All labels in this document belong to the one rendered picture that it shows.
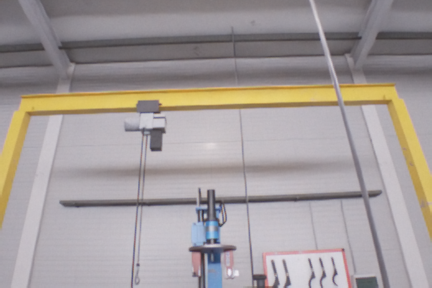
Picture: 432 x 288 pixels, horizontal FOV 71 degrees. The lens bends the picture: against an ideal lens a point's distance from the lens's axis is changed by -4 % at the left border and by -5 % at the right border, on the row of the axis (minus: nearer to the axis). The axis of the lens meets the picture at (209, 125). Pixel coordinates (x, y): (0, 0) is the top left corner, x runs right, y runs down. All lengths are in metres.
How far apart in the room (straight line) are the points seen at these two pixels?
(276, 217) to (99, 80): 5.08
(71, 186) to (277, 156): 4.22
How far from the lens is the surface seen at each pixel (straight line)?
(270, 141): 6.73
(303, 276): 6.12
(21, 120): 4.81
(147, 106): 4.23
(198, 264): 3.96
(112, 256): 6.27
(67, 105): 4.73
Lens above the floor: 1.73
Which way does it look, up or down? 29 degrees up
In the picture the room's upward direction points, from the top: 2 degrees counter-clockwise
